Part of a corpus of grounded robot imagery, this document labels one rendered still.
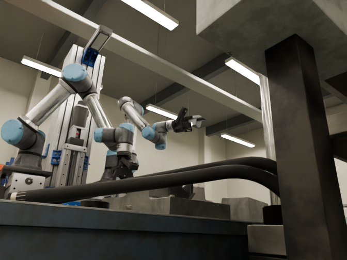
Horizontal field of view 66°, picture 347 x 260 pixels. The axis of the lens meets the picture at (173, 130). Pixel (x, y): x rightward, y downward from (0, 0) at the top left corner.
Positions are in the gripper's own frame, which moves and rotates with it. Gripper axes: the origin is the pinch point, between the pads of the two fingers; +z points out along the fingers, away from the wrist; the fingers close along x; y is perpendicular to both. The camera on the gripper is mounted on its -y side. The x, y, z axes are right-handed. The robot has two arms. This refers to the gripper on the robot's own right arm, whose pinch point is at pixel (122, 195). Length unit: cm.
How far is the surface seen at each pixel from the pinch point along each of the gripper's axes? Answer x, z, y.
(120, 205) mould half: 8.4, 5.7, -16.4
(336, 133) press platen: -9, -8, -88
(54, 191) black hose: 41, 8, -52
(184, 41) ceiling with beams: -212, -339, 220
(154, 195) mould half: 5.9, 3.6, -35.8
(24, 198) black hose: 46, 9, -49
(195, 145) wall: -534, -272, 547
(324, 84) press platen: -30, -33, -80
